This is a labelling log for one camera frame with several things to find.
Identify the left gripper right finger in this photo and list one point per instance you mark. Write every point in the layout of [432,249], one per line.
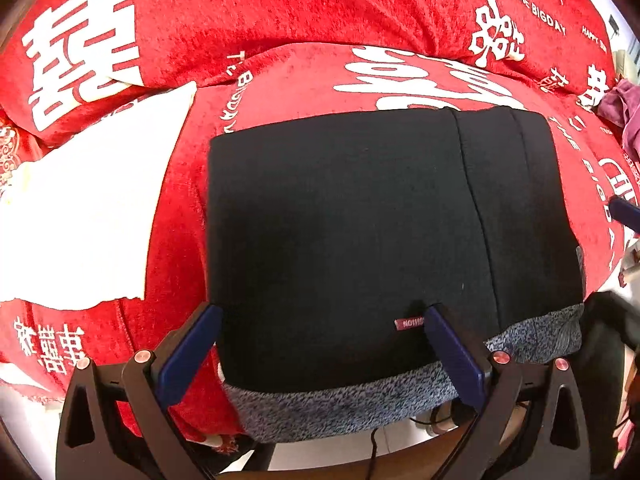
[528,423]

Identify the cream white cloth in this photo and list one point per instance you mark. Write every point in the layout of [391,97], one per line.
[76,225]

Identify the red blanket white characters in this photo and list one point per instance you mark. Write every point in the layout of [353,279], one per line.
[71,63]

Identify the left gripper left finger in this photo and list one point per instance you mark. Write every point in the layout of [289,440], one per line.
[115,422]

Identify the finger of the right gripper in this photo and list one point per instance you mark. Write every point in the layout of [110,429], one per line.
[625,212]

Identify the purple cloth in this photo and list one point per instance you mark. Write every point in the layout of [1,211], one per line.
[620,107]

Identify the black pants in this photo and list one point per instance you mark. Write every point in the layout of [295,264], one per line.
[324,232]

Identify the red gold embroidered pillow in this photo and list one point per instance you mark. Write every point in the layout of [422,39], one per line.
[17,145]

